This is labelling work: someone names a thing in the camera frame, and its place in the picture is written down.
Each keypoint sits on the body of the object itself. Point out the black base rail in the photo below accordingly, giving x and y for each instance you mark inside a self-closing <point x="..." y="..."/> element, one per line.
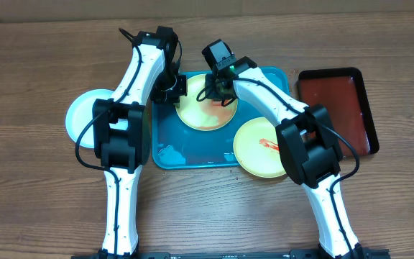
<point x="363" y="252"/>

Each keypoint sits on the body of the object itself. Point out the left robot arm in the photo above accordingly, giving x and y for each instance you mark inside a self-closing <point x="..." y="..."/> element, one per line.
<point x="121" y="131"/>

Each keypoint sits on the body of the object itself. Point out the black red rectangular tray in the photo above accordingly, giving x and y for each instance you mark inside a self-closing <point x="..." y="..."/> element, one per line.
<point x="342" y="92"/>

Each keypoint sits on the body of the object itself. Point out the yellow-green plate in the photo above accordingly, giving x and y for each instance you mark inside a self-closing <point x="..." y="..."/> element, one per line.
<point x="256" y="150"/>
<point x="206" y="115"/>

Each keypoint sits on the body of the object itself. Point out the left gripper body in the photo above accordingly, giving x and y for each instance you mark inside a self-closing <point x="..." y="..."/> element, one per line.
<point x="169" y="88"/>

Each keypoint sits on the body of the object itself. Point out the teal plastic tray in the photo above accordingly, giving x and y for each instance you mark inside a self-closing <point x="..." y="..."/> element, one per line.
<point x="175" y="145"/>

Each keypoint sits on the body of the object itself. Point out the light blue plate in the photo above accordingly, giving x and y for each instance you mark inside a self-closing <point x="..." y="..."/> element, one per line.
<point x="80" y="114"/>

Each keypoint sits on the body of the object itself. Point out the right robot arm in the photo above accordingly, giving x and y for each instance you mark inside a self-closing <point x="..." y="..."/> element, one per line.
<point x="309" y="147"/>

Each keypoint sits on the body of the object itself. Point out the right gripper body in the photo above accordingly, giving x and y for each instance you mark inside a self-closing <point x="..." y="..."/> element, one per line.
<point x="214" y="91"/>

